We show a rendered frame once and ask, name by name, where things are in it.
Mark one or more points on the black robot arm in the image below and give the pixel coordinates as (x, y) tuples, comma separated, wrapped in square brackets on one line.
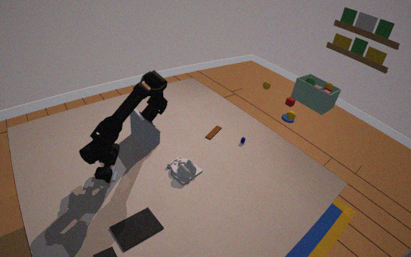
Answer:
[(110, 127)]

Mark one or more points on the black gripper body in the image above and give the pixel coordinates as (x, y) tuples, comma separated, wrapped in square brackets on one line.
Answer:
[(105, 173)]

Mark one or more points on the brown flat rectangular plate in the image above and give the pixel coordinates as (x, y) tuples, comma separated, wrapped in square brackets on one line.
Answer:
[(211, 134)]

